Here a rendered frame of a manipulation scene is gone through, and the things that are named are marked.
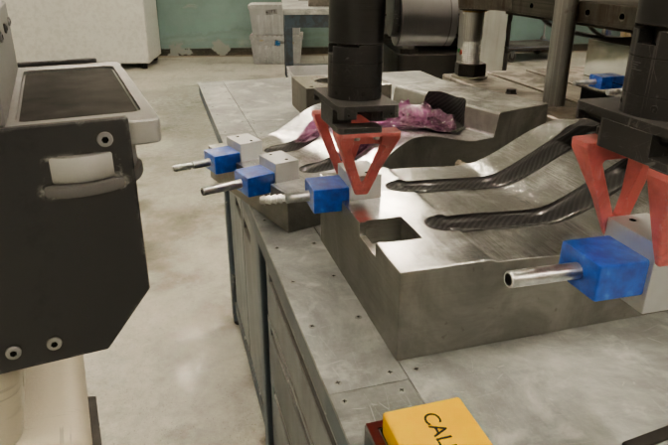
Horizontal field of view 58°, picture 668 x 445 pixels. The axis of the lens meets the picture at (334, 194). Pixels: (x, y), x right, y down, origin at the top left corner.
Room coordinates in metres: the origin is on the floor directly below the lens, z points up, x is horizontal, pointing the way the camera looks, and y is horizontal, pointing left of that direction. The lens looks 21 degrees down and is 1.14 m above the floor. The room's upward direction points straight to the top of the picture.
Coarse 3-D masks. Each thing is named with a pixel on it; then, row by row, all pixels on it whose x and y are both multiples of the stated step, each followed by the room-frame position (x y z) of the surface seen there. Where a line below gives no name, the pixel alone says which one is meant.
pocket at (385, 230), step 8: (360, 224) 0.55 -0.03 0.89; (368, 224) 0.55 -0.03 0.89; (376, 224) 0.56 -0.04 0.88; (384, 224) 0.56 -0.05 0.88; (392, 224) 0.56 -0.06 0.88; (400, 224) 0.56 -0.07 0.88; (408, 224) 0.55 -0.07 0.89; (360, 232) 0.55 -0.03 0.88; (368, 232) 0.55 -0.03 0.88; (376, 232) 0.56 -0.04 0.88; (384, 232) 0.56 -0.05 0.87; (392, 232) 0.56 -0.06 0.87; (400, 232) 0.56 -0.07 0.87; (408, 232) 0.54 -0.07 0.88; (416, 232) 0.53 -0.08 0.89; (368, 240) 0.54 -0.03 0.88; (376, 240) 0.55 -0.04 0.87; (384, 240) 0.56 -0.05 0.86; (392, 240) 0.56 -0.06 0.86; (400, 240) 0.56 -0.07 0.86
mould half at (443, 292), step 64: (384, 192) 0.63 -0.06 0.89; (448, 192) 0.64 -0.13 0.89; (512, 192) 0.65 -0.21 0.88; (384, 256) 0.48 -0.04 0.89; (448, 256) 0.47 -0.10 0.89; (512, 256) 0.48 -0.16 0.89; (384, 320) 0.48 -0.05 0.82; (448, 320) 0.46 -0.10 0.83; (512, 320) 0.48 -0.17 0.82; (576, 320) 0.50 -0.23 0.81
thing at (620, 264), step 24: (624, 216) 0.41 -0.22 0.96; (648, 216) 0.41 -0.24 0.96; (576, 240) 0.39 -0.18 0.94; (600, 240) 0.39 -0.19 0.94; (624, 240) 0.39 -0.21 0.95; (648, 240) 0.37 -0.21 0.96; (576, 264) 0.37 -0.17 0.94; (600, 264) 0.36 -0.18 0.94; (624, 264) 0.36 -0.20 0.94; (648, 264) 0.37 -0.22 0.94; (600, 288) 0.36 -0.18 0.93; (624, 288) 0.36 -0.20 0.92; (648, 288) 0.36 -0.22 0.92; (648, 312) 0.36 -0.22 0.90
